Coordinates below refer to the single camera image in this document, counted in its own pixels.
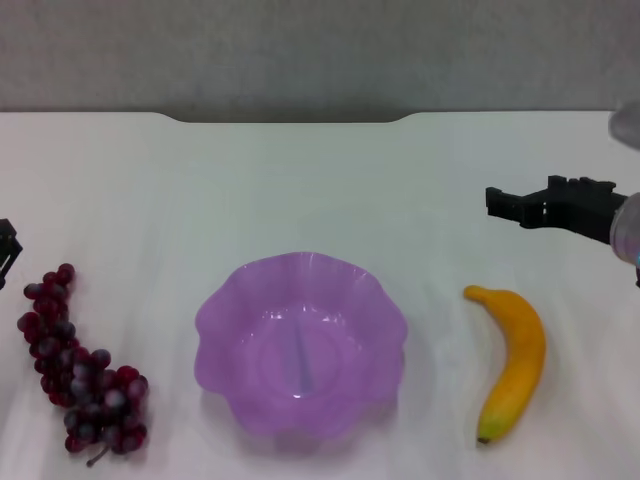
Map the dark red grape bunch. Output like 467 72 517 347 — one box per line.
17 262 150 467

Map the purple wavy plastic bowl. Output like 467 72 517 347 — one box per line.
193 251 409 441

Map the yellow banana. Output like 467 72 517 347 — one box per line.
463 284 547 445

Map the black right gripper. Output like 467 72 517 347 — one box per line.
484 174 629 246

